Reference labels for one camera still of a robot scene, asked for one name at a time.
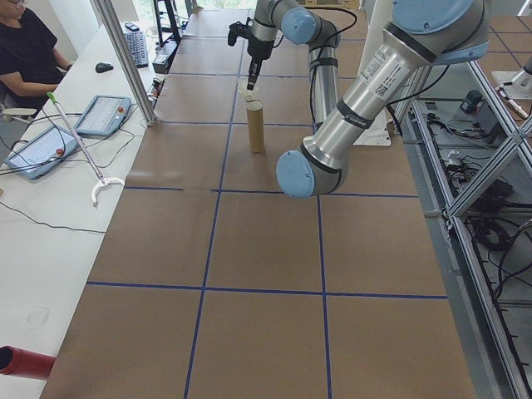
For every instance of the white side desk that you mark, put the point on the white side desk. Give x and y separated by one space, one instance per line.
50 270

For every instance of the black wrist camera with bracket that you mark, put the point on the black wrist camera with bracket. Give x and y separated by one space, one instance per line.
237 33

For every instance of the person in black shirt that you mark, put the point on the person in black shirt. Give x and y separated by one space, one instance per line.
25 45

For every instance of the aluminium profile post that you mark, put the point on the aluminium profile post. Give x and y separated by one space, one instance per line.
129 62

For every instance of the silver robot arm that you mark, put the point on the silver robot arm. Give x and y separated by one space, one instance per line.
374 83

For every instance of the black handset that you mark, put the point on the black handset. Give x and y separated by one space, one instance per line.
132 27

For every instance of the black computer box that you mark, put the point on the black computer box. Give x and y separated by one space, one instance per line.
163 62

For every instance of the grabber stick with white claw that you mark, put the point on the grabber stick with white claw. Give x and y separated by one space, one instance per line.
77 137

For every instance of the teal black power tool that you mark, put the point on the teal black power tool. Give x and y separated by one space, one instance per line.
471 101

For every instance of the white chair armrest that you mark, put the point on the white chair armrest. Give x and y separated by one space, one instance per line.
18 112

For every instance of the black computer mouse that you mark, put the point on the black computer mouse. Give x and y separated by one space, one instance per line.
104 67

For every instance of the aluminium V-shaped frame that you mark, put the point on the aluminium V-shaped frame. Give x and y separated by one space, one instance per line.
482 178

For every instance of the blue grey teach pendant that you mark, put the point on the blue grey teach pendant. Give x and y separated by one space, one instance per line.
39 151
104 116

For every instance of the brown cardboard tube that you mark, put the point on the brown cardboard tube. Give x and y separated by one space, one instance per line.
256 129

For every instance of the red cylinder tube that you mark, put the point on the red cylinder tube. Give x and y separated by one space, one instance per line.
29 362

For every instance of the white feather shuttlecock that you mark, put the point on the white feather shuttlecock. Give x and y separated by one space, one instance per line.
249 96

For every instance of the black power box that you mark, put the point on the black power box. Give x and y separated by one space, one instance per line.
492 126

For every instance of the black keyboard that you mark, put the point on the black keyboard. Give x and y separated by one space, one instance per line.
136 50

